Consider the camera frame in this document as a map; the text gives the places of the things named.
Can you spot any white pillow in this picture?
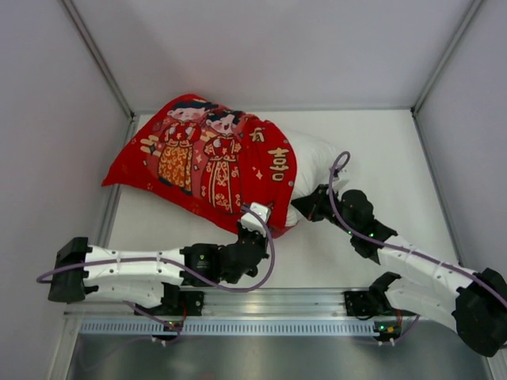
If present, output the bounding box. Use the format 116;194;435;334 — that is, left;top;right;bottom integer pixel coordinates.
281;129;342;228

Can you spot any red printed pillowcase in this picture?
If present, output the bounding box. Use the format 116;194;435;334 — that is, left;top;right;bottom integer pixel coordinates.
102;94;297;238

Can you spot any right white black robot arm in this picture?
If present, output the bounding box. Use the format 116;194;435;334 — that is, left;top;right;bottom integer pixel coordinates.
292;184;506;357

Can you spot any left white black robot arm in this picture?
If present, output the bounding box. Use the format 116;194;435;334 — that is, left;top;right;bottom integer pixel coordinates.
38;225;270;310

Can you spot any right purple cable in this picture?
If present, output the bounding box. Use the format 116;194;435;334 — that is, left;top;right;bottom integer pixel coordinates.
328;150;507;345

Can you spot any purple cable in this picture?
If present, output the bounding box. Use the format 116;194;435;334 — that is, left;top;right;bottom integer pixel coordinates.
328;150;507;345
36;203;276;345

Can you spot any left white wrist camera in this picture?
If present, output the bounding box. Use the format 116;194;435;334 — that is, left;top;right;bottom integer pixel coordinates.
240;202;271;235

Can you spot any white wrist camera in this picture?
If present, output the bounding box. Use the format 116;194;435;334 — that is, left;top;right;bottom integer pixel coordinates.
240;202;271;235
327;169;350;192

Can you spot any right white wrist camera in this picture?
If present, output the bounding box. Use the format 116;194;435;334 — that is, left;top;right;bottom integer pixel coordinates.
327;169;350;192

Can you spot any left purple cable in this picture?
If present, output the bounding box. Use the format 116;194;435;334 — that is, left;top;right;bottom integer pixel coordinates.
36;203;276;345

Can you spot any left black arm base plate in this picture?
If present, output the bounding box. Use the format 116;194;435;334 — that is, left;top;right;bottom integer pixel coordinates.
135;291;204;317

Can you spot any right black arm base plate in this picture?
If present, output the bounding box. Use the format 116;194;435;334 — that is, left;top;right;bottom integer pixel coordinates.
343;291;414;320

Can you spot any aluminium mounting rail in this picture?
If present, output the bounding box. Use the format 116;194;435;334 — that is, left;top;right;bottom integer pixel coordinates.
65;287;436;317

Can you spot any slotted grey cable duct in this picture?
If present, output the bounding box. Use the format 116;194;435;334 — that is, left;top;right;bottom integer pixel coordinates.
79;318;399;337

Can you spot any right aluminium frame post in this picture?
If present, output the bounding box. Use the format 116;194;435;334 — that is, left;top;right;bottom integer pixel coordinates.
410;0;487;119

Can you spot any aluminium frame post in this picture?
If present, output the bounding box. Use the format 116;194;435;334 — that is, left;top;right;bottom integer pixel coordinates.
59;0;135;120
410;0;487;119

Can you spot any left aluminium frame post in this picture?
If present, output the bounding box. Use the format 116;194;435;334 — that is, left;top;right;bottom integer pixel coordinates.
59;0;135;120

